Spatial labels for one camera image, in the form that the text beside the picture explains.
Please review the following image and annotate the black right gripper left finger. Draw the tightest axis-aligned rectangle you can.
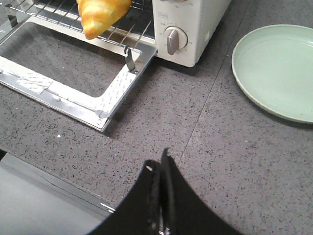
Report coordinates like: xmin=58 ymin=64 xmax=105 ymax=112
xmin=89 ymin=160 xmax=161 ymax=235

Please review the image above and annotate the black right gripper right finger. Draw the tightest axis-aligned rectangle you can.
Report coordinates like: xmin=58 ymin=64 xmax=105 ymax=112
xmin=161 ymin=148 xmax=240 ymax=235

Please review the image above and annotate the glass oven door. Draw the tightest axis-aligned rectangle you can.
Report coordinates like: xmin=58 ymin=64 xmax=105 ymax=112
xmin=0 ymin=15 xmax=157 ymax=131

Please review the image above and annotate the yellow croissant bread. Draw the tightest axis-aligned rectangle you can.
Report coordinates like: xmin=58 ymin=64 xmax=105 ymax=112
xmin=76 ymin=0 xmax=132 ymax=40

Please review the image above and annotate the white Toshiba toaster oven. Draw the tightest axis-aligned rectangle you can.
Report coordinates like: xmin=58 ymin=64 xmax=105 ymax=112
xmin=0 ymin=0 xmax=230 ymax=67

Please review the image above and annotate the light green plate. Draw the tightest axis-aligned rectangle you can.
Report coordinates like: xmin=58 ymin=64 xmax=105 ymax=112
xmin=231 ymin=24 xmax=313 ymax=124

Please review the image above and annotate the grey timer knob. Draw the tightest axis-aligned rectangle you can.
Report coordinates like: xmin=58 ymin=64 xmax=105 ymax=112
xmin=164 ymin=26 xmax=188 ymax=55

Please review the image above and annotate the metal oven wire rack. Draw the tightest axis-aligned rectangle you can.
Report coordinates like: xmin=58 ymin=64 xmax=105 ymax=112
xmin=1 ymin=0 xmax=155 ymax=48

